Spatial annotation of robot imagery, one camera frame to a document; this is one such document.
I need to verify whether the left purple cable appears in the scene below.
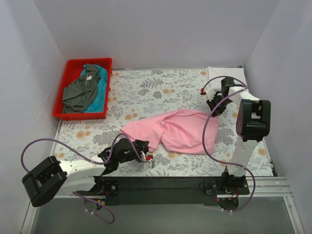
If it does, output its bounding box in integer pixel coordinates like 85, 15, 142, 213
20, 135, 149, 224

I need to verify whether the purple cable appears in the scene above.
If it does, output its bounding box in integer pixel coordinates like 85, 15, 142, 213
20, 135, 149, 224
201, 76, 256, 213

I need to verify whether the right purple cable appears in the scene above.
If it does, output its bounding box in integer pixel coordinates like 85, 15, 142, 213
201, 76, 256, 213

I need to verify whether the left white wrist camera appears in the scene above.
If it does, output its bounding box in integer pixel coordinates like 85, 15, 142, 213
143, 153, 155, 170

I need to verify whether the teal t shirt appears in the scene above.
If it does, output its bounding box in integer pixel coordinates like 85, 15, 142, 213
83, 64, 108, 113

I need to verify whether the pink t shirt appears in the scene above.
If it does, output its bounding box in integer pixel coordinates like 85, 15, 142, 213
120, 109, 219, 155

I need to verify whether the aluminium rail frame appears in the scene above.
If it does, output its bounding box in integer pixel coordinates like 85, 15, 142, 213
22, 174, 304, 234

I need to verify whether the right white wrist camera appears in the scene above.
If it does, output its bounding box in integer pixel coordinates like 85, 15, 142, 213
200, 87, 215, 101

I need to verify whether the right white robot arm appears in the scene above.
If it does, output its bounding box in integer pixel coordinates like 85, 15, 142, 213
200, 76, 271, 195

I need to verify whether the red plastic bin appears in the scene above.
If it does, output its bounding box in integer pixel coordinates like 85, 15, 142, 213
53, 58, 113, 121

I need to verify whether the grey t shirt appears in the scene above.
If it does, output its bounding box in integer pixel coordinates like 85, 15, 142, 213
62, 64, 101, 114

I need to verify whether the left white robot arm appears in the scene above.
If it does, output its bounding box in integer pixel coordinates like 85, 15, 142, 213
22, 138, 155, 207

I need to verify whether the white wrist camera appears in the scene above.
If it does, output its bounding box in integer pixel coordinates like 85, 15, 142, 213
143, 153, 155, 170
200, 87, 215, 101

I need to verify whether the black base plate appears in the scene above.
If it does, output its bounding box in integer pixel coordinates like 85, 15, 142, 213
78, 176, 251, 206

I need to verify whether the floral table mat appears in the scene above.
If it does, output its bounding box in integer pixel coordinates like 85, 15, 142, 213
48, 69, 276, 178

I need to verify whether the folded white t shirt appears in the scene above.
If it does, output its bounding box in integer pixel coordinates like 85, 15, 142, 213
206, 67, 247, 89

